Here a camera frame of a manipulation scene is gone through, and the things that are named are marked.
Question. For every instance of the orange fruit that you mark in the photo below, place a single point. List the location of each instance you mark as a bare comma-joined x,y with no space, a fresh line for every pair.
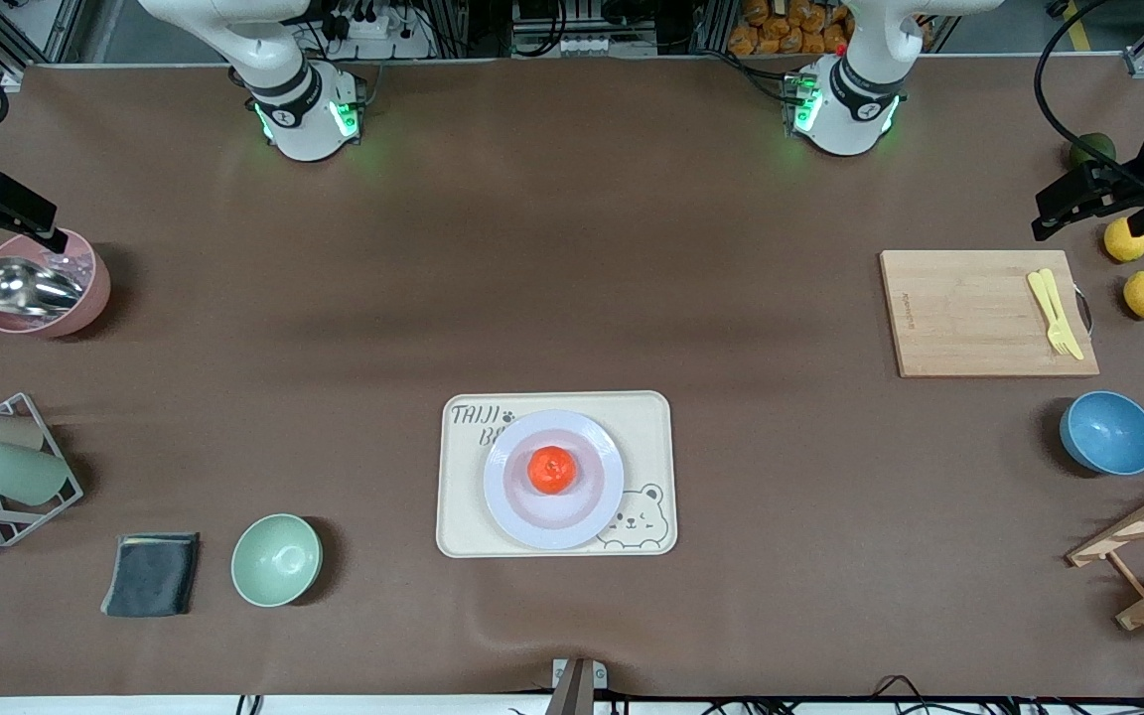
552,470

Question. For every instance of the lavender round plate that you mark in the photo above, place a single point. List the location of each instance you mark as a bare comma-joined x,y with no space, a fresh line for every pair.
552,521

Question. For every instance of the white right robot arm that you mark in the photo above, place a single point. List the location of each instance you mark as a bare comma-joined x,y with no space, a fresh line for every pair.
304,119

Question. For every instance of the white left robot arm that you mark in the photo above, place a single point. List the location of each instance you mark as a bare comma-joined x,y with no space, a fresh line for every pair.
850,109

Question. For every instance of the dark green avocado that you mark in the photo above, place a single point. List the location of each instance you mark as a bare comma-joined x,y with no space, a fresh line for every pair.
1093,147

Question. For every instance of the metal scoop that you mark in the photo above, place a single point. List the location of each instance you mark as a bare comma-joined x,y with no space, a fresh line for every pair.
21,286

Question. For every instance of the yellow plastic fork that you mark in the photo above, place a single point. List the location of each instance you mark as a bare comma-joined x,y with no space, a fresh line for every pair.
1039,293

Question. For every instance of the pink bowl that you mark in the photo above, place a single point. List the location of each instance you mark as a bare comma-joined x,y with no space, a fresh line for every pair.
85,298

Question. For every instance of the yellow plastic knife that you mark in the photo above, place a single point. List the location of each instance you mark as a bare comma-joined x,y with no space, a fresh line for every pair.
1073,348

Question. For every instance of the wooden cutting board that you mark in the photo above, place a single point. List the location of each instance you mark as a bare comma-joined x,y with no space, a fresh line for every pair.
969,318

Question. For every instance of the blue bowl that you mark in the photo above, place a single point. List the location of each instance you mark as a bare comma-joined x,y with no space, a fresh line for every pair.
1110,433

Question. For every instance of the light green cup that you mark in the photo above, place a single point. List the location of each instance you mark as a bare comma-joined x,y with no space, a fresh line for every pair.
16,473

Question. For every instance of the wooden dish rack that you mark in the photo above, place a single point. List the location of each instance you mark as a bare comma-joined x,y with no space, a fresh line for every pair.
1143,521

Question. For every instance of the brown table mat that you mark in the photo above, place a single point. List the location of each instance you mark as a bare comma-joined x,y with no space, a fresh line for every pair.
334,328

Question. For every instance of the bag of orange fruits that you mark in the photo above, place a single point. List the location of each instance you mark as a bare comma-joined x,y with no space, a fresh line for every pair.
781,30

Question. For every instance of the dark grey folded cloth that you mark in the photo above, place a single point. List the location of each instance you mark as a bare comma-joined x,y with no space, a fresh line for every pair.
150,576

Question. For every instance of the white power strip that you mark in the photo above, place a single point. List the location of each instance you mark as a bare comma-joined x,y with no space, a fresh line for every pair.
602,46
373,40

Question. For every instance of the light green bowl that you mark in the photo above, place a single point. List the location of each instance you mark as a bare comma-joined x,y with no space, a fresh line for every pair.
276,560

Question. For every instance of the cream bear print tray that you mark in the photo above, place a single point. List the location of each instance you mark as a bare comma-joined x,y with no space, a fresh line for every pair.
651,437

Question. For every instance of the grey metal camera mount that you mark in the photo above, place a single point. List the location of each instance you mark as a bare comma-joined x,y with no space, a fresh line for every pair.
574,685

